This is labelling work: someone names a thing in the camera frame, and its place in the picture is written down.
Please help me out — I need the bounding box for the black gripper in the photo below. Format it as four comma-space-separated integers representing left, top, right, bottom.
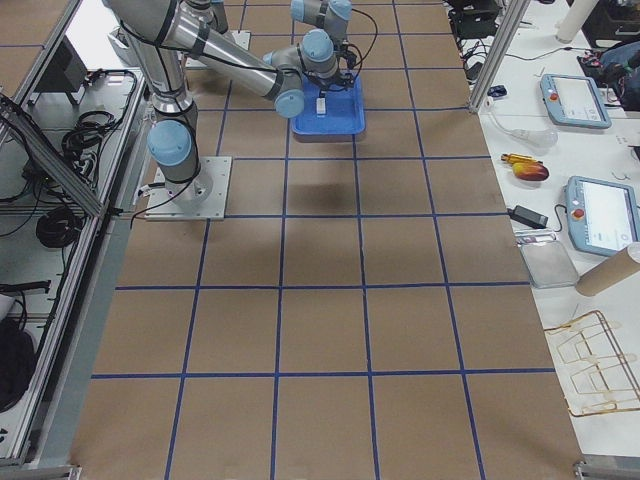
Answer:
335, 42, 358, 68
305, 70, 353, 91

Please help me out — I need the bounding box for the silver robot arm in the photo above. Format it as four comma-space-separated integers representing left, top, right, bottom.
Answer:
105, 1, 355, 124
199, 1, 356, 83

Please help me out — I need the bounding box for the blue plastic tray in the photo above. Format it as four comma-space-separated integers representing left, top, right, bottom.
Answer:
291, 78, 366, 138

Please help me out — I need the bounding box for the silver metal tray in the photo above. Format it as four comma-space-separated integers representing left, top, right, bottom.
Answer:
516, 230, 579, 289

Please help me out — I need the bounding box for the yellow red mango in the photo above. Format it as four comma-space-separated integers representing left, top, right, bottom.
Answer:
511, 162, 549, 181

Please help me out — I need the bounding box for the black power adapter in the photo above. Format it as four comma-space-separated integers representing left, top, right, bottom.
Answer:
507, 205, 548, 229

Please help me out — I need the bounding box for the teach pendant far left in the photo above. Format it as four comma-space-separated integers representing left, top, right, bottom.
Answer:
539, 74, 612, 130

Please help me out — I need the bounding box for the teach pendant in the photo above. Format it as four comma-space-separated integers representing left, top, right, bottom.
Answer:
539, 74, 612, 130
564, 176, 639, 256

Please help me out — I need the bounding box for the teach pendant near left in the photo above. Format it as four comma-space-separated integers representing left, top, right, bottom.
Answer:
564, 176, 639, 256

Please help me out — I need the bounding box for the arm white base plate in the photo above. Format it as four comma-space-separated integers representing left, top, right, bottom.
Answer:
143, 156, 232, 221
227, 30, 251, 50

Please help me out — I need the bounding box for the aluminium frame post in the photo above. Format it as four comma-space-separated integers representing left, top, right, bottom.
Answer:
468, 0, 530, 113

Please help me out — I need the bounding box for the gold wire rack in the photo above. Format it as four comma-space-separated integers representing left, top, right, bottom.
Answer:
544, 310, 639, 418

